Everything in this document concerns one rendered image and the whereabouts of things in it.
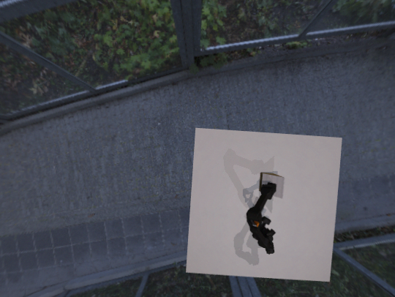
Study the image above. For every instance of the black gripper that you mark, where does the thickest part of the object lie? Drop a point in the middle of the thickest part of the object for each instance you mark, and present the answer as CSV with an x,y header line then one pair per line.
x,y
262,227

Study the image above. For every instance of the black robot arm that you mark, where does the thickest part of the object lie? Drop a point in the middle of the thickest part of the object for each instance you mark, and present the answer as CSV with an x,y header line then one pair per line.
x,y
265,238

